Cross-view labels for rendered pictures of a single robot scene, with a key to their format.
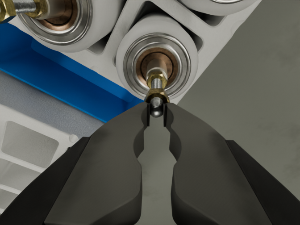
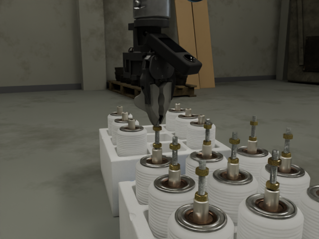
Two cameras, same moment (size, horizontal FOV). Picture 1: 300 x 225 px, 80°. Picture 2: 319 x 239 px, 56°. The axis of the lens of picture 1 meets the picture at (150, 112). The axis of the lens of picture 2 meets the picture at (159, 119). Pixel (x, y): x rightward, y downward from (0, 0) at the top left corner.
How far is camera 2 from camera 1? 0.58 m
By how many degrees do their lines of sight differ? 57
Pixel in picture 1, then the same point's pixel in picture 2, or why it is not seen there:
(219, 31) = (138, 210)
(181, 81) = (143, 162)
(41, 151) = not seen: hidden behind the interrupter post
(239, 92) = not seen: outside the picture
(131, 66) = (166, 157)
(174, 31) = (165, 169)
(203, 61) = (130, 200)
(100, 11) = (192, 162)
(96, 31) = (188, 159)
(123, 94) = not seen: hidden behind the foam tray
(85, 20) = (193, 157)
